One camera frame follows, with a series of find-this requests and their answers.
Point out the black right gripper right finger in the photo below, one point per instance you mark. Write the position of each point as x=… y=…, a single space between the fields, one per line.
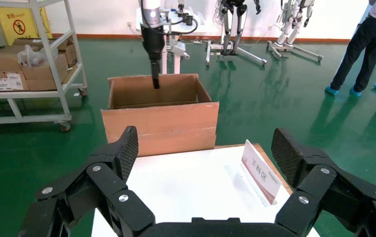
x=322 y=183

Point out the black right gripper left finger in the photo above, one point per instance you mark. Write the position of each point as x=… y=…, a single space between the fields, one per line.
x=102 y=183

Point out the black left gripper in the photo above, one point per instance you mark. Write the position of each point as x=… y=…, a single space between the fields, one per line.
x=153 y=41

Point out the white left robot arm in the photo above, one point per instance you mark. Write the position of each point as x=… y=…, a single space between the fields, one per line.
x=151 y=9

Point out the large cardboard box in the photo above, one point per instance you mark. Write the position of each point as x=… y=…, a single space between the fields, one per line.
x=161 y=130

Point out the open-flap cardboard box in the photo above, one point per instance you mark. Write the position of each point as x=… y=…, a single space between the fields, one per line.
x=70 y=54

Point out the plain cardboard box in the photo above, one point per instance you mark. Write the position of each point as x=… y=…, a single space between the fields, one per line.
x=40 y=81

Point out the cardboard box with labels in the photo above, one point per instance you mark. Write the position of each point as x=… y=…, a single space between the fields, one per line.
x=6 y=81

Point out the wide cardboard box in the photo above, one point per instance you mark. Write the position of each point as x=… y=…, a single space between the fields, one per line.
x=1 y=59

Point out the acrylic sign with Chinese text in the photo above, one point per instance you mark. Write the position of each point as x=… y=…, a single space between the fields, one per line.
x=259 y=173

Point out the black device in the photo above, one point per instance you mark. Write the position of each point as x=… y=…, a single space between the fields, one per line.
x=187 y=20

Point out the black humanoid robot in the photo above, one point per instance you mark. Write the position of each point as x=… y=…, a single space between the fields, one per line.
x=230 y=19

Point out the white metal floor stand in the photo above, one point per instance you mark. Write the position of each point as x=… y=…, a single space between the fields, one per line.
x=305 y=54
x=253 y=59

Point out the white wheeled shelf cart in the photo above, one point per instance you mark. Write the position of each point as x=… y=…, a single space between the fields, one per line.
x=20 y=95

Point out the clear plastic bag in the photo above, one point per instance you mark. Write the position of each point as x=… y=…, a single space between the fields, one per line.
x=32 y=57

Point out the person in black trousers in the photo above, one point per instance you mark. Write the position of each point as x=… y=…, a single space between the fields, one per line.
x=364 y=49

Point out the yellow warning sign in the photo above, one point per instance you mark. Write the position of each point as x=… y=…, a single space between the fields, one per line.
x=17 y=26

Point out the white humanoid robot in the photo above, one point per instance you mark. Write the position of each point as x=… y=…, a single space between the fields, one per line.
x=294 y=19

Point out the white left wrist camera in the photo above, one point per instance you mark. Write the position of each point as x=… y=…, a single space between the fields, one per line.
x=178 y=48

